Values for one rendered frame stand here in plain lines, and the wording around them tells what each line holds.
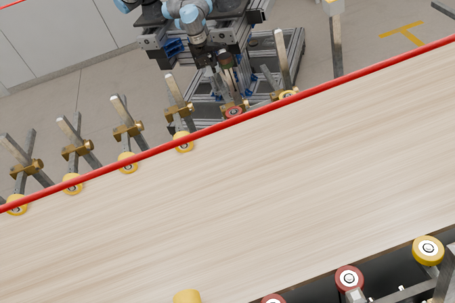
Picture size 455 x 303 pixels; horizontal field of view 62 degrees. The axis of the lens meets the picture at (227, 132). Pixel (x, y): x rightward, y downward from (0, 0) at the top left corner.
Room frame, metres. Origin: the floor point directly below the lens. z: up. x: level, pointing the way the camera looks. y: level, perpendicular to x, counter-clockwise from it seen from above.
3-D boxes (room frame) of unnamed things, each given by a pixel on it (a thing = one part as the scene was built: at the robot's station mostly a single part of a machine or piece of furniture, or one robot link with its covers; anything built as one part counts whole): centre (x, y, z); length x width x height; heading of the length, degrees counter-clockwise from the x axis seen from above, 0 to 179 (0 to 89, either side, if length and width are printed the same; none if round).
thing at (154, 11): (2.33, 0.17, 1.09); 0.15 x 0.15 x 0.10
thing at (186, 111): (1.41, 0.17, 0.95); 0.14 x 0.06 x 0.05; 91
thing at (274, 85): (1.49, -0.31, 0.81); 0.44 x 0.03 x 0.04; 1
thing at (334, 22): (1.42, -0.61, 0.93); 0.05 x 0.05 x 0.45; 1
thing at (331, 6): (1.42, -0.61, 1.18); 0.07 x 0.07 x 0.08; 1
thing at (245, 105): (1.41, -0.08, 0.85); 0.14 x 0.06 x 0.05; 91
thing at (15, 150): (1.40, 0.90, 0.92); 0.04 x 0.04 x 0.48; 1
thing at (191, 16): (1.49, -0.02, 1.30); 0.09 x 0.08 x 0.11; 146
